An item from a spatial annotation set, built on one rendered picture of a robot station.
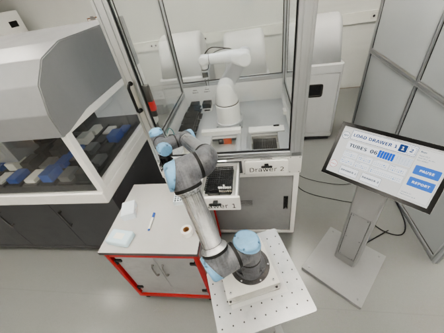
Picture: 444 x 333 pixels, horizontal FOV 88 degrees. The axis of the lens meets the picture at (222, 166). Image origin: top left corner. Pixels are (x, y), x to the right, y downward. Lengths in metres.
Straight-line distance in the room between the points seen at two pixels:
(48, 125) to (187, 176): 0.92
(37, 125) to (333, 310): 2.22
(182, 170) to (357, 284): 1.67
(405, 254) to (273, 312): 1.51
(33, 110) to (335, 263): 2.27
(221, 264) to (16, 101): 1.32
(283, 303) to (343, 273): 1.02
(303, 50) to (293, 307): 1.19
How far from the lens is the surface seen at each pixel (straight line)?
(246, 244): 1.02
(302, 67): 1.33
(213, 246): 0.99
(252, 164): 1.60
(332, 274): 2.16
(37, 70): 1.57
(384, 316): 2.18
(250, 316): 1.23
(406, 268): 2.42
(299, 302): 1.26
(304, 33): 1.29
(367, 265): 2.28
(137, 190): 1.89
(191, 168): 0.89
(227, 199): 1.38
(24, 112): 1.62
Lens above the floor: 1.94
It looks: 39 degrees down
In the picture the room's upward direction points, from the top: 10 degrees counter-clockwise
